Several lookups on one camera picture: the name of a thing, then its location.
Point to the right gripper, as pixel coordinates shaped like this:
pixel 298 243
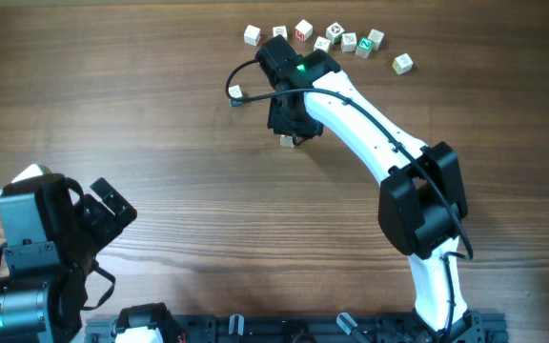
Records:
pixel 275 123

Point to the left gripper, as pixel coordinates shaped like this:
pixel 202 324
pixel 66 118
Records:
pixel 109 226

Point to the wooden block with drawing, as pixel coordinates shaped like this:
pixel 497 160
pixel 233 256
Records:
pixel 287 141

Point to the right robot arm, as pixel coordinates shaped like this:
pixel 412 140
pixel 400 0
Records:
pixel 421 195

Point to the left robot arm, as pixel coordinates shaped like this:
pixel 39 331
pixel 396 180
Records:
pixel 44 308

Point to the wooden block orange picture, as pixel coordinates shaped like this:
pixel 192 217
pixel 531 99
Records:
pixel 280 31

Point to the wooden block far left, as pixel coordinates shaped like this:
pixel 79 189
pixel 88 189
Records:
pixel 252 35

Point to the wooden block red letter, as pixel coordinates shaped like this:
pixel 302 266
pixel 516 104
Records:
pixel 303 30

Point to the wooden block faint drawing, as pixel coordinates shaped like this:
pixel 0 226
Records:
pixel 322 43

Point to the wooden block blue side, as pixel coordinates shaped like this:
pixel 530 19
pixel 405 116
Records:
pixel 236 95

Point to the wooden block dark picture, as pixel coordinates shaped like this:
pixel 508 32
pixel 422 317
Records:
pixel 334 32

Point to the wooden block sketch top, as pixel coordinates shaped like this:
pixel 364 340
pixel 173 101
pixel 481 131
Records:
pixel 348 42

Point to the wooden block green letter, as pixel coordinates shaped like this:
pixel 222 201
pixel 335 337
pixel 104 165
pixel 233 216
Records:
pixel 364 47

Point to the wooden block grid pattern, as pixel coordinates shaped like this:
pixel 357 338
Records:
pixel 376 36

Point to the wooden block yellow side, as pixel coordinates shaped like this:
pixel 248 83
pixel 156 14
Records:
pixel 402 63

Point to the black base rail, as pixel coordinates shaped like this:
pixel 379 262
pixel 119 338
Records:
pixel 155 323

